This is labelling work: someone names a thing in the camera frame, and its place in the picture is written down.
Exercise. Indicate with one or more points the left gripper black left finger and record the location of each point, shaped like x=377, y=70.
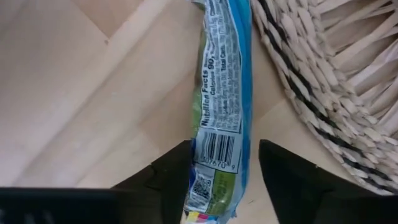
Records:
x=161, y=186

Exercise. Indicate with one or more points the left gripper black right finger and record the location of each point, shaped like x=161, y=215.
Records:
x=298, y=193

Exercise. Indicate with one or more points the blue silver granola bar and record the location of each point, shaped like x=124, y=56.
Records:
x=220, y=93

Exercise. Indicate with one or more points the round woven wicker mat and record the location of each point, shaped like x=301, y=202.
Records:
x=342, y=77

